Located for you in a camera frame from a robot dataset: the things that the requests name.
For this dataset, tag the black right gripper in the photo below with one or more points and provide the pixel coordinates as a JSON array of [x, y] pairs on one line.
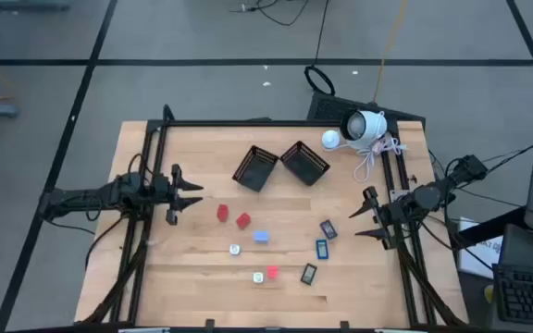
[[389, 213]]

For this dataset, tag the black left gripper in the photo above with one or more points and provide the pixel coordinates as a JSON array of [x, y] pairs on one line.
[[162, 189]]

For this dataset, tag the purple rectangular case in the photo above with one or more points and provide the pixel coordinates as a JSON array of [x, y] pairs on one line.
[[328, 230]]

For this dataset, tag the blue rectangular case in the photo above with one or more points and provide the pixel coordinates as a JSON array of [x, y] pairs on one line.
[[322, 249]]

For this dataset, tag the black rectangular case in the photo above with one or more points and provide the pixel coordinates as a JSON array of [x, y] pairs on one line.
[[308, 274]]

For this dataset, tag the light blue wall charger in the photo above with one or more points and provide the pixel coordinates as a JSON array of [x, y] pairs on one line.
[[261, 237]]

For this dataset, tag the pinkish red wall charger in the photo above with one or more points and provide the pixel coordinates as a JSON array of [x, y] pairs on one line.
[[272, 272]]

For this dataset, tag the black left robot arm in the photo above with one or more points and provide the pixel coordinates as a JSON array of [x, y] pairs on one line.
[[86, 196]]

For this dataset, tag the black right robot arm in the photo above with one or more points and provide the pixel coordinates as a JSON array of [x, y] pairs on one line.
[[426, 196]]

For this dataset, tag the black mesh basket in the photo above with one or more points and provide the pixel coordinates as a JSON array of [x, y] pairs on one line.
[[304, 164], [255, 171]]

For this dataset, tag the white round puck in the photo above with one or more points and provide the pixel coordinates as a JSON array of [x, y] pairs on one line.
[[330, 139]]

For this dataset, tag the white cylindrical projector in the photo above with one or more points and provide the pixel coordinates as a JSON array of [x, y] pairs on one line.
[[368, 125]]

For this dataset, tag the white paper sheet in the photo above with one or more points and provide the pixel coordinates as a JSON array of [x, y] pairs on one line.
[[479, 259]]

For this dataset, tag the black perforated box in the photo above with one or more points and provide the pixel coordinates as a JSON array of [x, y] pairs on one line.
[[329, 108]]

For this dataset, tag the black laptop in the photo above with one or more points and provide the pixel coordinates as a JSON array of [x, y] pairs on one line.
[[530, 293]]

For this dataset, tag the black aluminium table frame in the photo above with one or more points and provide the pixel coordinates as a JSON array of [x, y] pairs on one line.
[[248, 123]]

